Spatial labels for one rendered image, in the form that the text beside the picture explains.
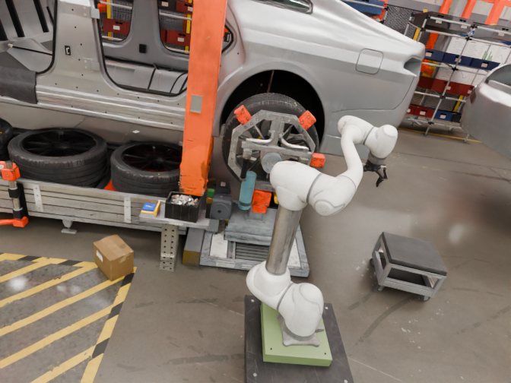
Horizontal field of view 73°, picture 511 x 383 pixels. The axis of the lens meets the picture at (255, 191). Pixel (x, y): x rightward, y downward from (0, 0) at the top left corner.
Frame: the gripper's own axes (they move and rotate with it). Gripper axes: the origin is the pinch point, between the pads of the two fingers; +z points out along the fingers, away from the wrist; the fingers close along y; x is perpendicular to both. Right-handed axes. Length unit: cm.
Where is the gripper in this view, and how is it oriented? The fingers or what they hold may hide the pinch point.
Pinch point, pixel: (365, 182)
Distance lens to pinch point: 203.8
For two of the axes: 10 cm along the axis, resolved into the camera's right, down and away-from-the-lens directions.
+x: -1.5, 8.1, -5.7
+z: -0.2, 5.7, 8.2
